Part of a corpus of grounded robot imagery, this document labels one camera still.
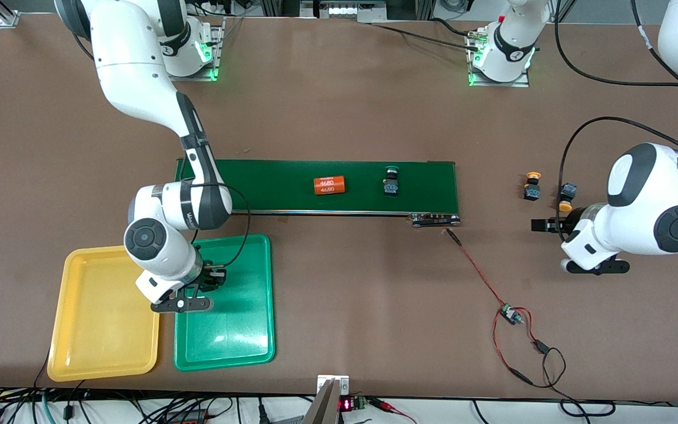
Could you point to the red clip lead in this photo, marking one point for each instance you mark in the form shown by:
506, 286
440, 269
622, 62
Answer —
383, 404

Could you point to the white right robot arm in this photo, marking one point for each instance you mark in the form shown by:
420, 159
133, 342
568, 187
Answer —
133, 70

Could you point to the brown tape patch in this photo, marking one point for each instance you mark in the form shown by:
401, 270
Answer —
285, 220

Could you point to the grey metal camera bracket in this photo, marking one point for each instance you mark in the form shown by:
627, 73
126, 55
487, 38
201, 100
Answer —
330, 406

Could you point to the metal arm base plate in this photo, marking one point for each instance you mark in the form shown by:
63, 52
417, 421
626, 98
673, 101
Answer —
498, 84
218, 59

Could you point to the green plastic tray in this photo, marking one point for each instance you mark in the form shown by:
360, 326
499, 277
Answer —
227, 335

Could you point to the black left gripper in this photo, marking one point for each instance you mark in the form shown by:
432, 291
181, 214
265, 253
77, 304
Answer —
572, 219

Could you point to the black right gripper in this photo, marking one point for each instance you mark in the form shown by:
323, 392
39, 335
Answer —
208, 277

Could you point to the small speed controller board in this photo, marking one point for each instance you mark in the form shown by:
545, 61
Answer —
509, 315

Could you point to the yellow plastic tray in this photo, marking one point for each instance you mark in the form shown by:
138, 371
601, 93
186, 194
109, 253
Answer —
103, 330

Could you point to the green conveyor belt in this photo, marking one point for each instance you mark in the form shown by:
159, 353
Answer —
292, 185

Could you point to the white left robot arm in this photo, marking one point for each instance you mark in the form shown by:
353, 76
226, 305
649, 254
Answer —
645, 194

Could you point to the red digit display module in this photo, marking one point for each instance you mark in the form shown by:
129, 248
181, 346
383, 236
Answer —
346, 404

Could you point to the orange cylinder white print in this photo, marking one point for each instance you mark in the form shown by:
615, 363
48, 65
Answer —
330, 185

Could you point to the green push button switch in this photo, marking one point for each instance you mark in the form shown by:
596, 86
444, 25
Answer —
391, 186

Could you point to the equipment rack with lights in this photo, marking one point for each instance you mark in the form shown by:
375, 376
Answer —
345, 10

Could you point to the yellow push button switch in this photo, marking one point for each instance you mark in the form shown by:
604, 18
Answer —
531, 189
567, 193

